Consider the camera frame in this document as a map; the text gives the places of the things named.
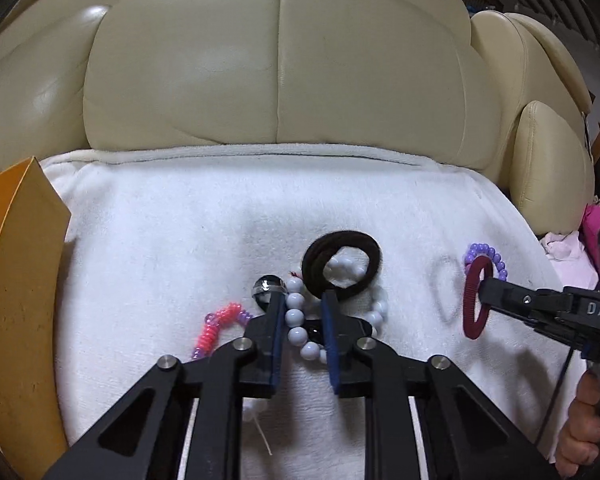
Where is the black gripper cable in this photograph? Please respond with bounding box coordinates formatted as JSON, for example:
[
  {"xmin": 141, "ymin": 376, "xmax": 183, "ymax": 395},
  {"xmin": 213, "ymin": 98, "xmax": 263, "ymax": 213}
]
[{"xmin": 532, "ymin": 347, "xmax": 586, "ymax": 461}]

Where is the dark brown hair tie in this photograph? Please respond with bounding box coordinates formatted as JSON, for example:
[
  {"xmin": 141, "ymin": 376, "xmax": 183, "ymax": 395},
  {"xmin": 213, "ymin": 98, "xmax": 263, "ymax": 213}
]
[{"xmin": 301, "ymin": 231, "xmax": 382, "ymax": 297}]

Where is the person's right hand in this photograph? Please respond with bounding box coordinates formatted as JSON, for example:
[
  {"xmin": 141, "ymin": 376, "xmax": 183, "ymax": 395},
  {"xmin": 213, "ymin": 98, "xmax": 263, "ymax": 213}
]
[{"xmin": 555, "ymin": 371, "xmax": 600, "ymax": 479}]

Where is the pink bead bracelet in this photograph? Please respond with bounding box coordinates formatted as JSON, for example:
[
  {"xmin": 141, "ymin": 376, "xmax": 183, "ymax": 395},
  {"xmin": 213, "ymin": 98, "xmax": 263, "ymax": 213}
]
[{"xmin": 192, "ymin": 301, "xmax": 253, "ymax": 361}]

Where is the orange cardboard box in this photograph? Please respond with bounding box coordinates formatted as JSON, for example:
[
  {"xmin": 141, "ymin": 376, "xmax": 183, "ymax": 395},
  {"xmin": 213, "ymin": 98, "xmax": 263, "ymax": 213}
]
[{"xmin": 0, "ymin": 156, "xmax": 73, "ymax": 466}]

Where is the magenta cloth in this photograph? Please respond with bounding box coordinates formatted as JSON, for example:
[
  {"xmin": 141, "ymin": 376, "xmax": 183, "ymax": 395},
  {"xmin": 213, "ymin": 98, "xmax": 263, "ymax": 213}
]
[{"xmin": 581, "ymin": 200, "xmax": 600, "ymax": 291}]

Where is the dark red hair tie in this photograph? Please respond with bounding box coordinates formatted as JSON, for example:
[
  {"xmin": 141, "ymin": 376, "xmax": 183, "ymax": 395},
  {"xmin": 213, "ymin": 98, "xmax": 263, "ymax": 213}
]
[{"xmin": 462, "ymin": 255, "xmax": 495, "ymax": 339}]

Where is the black hair tie clear ornament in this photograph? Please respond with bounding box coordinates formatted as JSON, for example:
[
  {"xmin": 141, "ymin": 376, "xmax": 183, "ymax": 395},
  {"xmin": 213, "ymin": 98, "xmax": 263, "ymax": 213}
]
[{"xmin": 251, "ymin": 274, "xmax": 287, "ymax": 311}]

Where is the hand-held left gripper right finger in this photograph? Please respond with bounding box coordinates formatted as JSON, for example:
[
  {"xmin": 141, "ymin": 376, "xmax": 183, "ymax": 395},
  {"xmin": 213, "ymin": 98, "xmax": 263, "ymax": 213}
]
[{"xmin": 321, "ymin": 291, "xmax": 563, "ymax": 480}]

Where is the white fleece blanket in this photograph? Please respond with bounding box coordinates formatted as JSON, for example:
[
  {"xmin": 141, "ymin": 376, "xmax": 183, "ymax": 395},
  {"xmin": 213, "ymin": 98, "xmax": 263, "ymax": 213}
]
[{"xmin": 37, "ymin": 142, "xmax": 588, "ymax": 480}]

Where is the purple bead bracelet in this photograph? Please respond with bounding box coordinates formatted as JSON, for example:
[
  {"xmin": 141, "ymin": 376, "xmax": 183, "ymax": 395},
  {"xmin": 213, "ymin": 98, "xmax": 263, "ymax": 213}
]
[{"xmin": 462, "ymin": 242, "xmax": 508, "ymax": 282}]

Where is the light pink cloth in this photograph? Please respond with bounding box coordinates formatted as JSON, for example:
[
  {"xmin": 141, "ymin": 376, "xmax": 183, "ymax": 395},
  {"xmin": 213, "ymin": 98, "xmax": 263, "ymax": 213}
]
[{"xmin": 540, "ymin": 232, "xmax": 600, "ymax": 291}]

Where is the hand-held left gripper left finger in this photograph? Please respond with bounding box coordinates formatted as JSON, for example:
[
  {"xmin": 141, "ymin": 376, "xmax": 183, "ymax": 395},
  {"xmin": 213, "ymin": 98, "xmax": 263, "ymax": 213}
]
[{"xmin": 42, "ymin": 290, "xmax": 287, "ymax": 480}]

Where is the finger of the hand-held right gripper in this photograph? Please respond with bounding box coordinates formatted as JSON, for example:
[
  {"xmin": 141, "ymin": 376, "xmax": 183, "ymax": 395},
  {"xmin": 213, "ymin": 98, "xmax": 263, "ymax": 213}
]
[{"xmin": 480, "ymin": 278, "xmax": 567, "ymax": 319}]

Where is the beige leather sofa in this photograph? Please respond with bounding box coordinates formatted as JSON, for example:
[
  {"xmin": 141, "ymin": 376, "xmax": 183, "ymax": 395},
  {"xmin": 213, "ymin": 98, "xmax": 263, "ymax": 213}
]
[{"xmin": 0, "ymin": 0, "xmax": 598, "ymax": 241}]

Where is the white bead bracelet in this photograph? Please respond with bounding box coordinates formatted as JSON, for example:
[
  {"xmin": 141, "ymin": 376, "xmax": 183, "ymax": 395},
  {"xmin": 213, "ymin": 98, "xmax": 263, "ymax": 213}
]
[{"xmin": 284, "ymin": 255, "xmax": 388, "ymax": 363}]

